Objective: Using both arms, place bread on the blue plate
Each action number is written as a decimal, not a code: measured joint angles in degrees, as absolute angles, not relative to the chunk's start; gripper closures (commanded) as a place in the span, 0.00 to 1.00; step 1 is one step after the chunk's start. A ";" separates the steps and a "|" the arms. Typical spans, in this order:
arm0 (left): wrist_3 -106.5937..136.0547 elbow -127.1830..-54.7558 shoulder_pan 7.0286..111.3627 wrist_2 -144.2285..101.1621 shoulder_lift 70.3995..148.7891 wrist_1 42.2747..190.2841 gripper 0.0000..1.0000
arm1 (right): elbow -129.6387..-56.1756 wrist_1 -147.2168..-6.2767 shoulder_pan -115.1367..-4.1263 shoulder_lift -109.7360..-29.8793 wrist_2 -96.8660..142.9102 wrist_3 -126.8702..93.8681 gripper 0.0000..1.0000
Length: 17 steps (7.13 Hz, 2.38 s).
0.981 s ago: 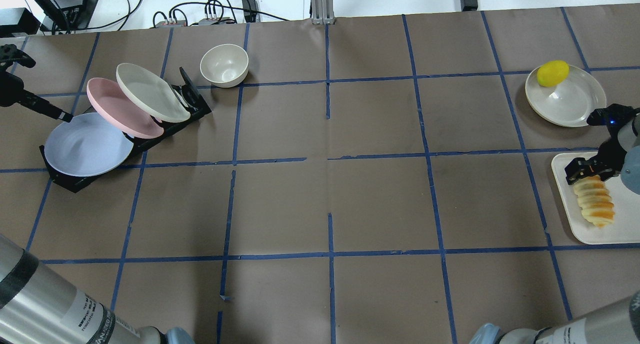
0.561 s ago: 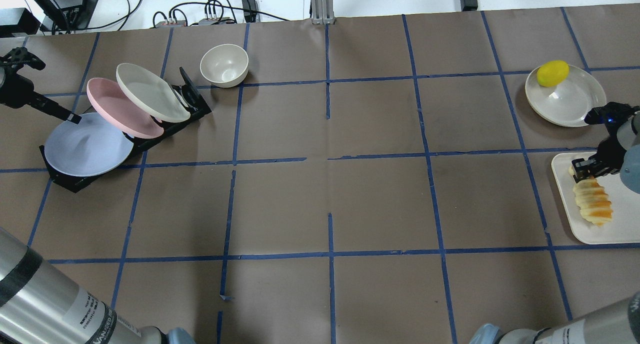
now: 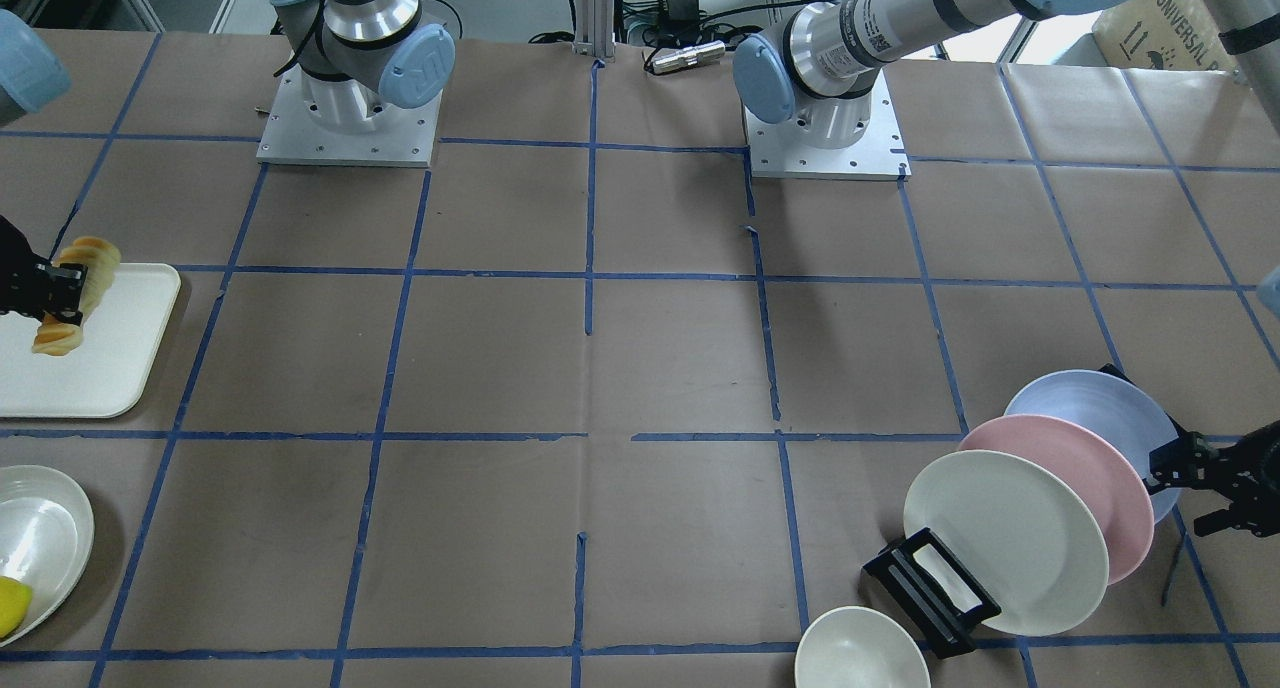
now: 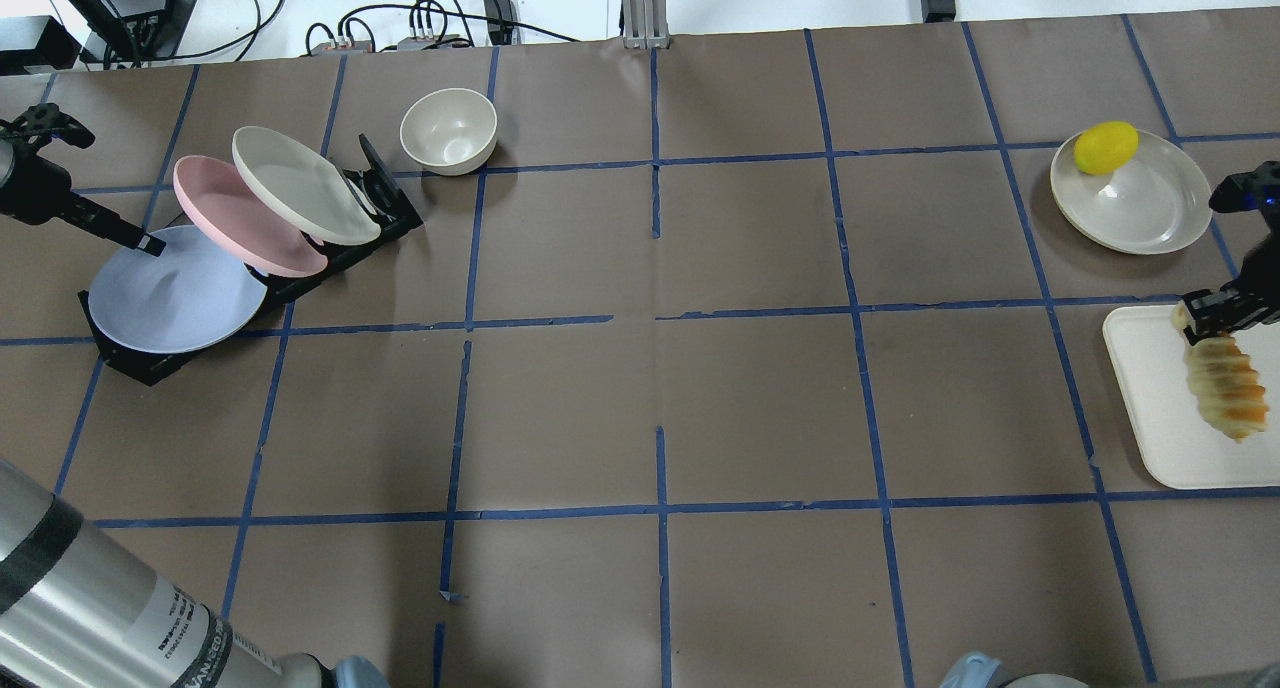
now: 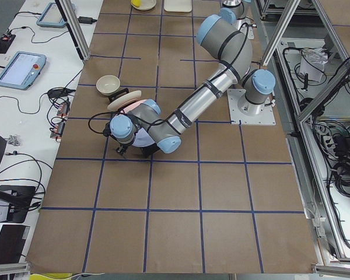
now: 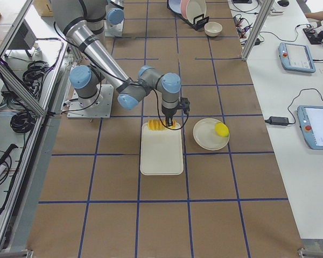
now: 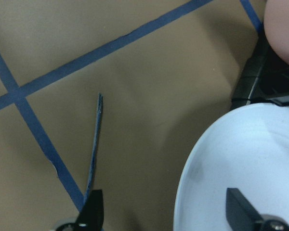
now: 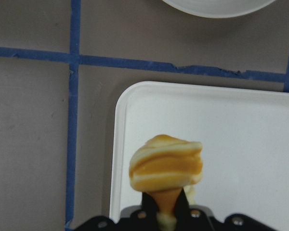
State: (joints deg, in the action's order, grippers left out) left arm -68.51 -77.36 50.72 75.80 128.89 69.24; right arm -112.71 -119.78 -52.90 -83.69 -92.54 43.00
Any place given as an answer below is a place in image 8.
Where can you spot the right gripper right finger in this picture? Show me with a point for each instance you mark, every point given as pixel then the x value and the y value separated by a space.
pixel 182 213

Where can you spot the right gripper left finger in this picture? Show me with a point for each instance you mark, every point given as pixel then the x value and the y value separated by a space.
pixel 150 208

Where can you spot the cream plate with lemon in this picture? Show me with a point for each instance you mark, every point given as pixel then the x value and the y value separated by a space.
pixel 218 8

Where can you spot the white rectangular tray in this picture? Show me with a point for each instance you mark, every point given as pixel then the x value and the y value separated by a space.
pixel 245 138

